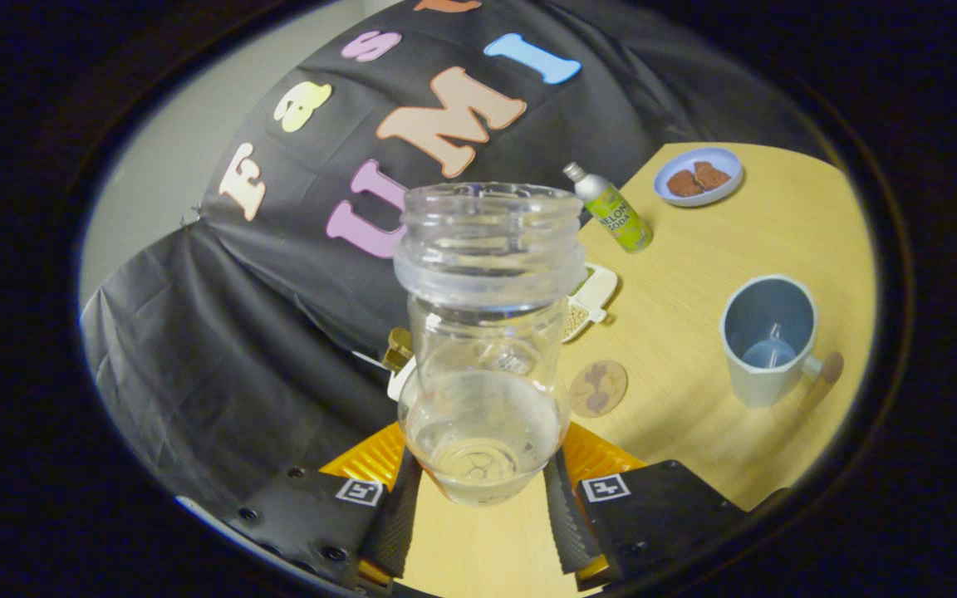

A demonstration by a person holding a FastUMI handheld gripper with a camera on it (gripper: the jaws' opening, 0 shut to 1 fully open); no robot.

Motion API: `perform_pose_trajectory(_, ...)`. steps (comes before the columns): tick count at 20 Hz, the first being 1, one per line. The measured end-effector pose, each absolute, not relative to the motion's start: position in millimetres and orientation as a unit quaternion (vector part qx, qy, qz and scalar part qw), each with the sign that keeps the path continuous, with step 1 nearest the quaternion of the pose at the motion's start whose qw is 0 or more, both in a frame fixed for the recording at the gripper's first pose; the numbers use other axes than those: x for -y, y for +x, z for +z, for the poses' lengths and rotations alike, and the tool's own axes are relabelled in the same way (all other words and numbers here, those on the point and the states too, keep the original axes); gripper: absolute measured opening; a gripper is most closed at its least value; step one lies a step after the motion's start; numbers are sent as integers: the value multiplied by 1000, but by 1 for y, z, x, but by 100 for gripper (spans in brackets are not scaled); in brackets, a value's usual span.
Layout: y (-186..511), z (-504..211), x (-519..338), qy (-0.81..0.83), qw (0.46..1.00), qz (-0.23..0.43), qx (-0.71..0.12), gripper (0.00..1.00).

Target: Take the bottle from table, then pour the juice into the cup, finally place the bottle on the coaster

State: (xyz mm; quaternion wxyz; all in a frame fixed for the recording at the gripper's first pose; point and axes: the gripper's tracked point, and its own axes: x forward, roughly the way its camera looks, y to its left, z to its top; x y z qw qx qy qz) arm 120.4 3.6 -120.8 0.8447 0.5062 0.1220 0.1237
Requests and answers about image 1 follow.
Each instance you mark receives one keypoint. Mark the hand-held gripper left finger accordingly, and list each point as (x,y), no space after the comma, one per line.
(395,523)

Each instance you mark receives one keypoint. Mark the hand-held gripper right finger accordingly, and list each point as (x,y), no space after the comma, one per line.
(566,523)

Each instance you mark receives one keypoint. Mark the round wooden coaster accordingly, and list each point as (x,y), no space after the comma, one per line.
(599,389)

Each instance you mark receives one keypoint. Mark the clear plastic juice bottle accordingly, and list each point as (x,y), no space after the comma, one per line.
(487,365)

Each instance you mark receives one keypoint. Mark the grey-blue cup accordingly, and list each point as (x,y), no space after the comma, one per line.
(757,378)

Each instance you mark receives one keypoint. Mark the green label soda bottle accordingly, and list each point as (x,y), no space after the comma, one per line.
(621,218)

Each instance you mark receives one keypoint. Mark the black backdrop cloth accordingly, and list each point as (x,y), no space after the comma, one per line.
(279,332)

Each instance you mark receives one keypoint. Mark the white tray with beans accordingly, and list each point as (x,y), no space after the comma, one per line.
(599,291)

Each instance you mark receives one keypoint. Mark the wooden table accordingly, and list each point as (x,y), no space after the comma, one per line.
(694,282)

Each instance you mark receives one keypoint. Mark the brown cookie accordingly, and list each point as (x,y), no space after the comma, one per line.
(711,175)
(684,183)

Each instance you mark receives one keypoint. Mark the small blue plate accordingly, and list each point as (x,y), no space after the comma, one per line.
(723,158)

